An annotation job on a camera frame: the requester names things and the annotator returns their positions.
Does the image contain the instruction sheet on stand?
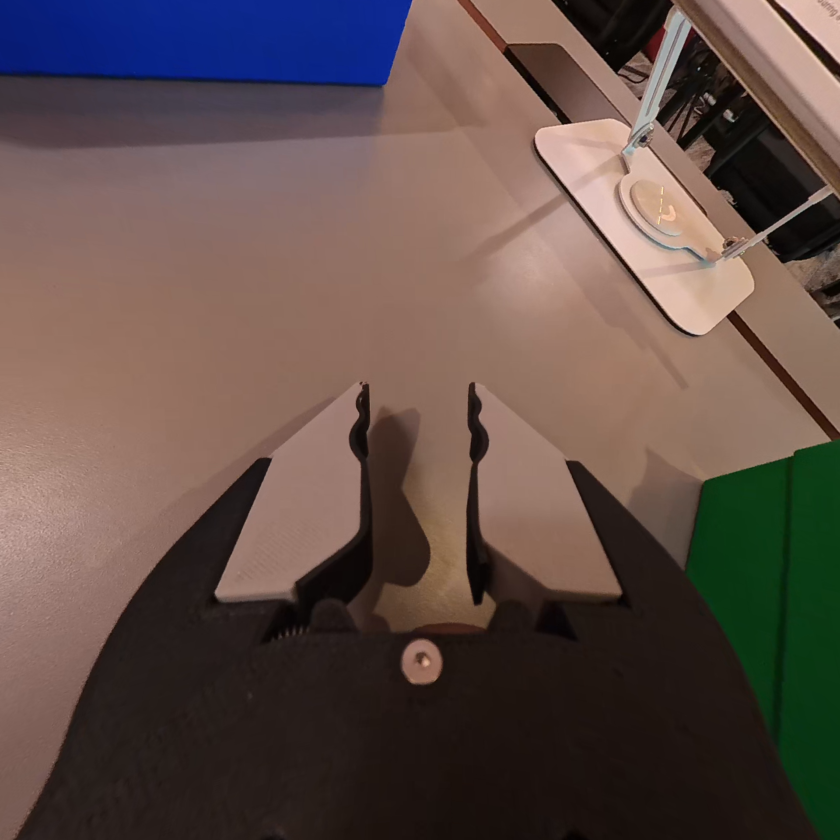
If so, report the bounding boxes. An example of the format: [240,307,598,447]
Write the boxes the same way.
[533,0,840,337]

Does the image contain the blue plastic bin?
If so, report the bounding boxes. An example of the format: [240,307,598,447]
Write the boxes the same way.
[0,0,413,88]

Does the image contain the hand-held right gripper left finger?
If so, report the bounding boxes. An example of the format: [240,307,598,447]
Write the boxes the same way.
[214,382,375,605]

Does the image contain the green plastic bin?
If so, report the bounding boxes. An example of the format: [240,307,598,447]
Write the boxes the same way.
[686,440,840,840]

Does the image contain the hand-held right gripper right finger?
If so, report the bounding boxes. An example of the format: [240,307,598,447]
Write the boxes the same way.
[466,382,624,606]

